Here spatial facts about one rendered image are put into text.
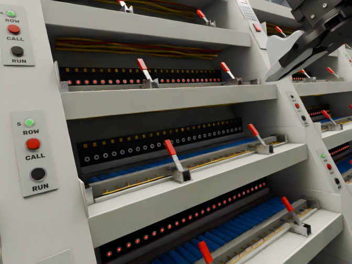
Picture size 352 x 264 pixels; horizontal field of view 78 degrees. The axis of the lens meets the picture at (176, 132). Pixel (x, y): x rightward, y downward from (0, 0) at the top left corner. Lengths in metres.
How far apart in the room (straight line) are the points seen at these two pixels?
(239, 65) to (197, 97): 0.37
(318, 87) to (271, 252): 0.66
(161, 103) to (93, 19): 0.23
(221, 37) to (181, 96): 0.30
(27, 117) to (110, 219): 0.19
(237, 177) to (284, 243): 0.19
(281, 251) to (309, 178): 0.27
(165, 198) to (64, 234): 0.16
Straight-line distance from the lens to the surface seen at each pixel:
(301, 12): 0.36
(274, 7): 1.17
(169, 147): 0.44
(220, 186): 0.46
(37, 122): 0.38
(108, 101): 0.42
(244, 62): 0.84
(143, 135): 0.57
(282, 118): 0.76
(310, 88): 0.95
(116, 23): 0.55
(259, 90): 0.69
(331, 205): 0.76
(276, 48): 0.39
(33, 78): 0.42
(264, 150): 0.60
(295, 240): 0.61
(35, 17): 0.50
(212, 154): 0.54
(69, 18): 0.53
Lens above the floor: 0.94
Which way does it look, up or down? 15 degrees up
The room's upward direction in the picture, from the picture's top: 19 degrees counter-clockwise
